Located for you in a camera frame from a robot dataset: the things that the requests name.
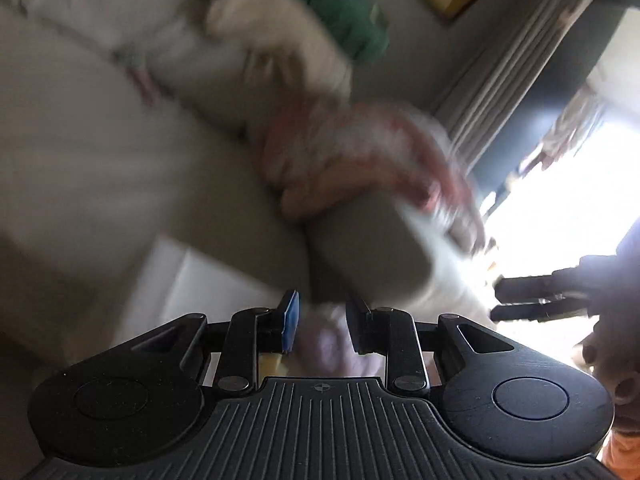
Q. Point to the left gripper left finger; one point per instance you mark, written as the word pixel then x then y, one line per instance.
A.
pixel 251 333

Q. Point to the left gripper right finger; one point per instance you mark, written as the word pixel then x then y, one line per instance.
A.
pixel 390 333

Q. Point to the lavender soft cloth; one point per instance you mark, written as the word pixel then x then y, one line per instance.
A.
pixel 323 347

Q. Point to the cream star soft toy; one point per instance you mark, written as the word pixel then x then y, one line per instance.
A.
pixel 271 365

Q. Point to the person's hand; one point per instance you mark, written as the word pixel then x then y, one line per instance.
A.
pixel 611 352

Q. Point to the pink floral blanket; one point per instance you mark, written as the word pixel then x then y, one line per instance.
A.
pixel 319 154

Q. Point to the beige curtain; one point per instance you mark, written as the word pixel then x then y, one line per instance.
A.
pixel 489 87

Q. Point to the green plush pillow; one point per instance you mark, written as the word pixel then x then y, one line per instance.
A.
pixel 359 27

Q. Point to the cream crumpled blanket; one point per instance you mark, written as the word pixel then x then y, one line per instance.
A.
pixel 285 43

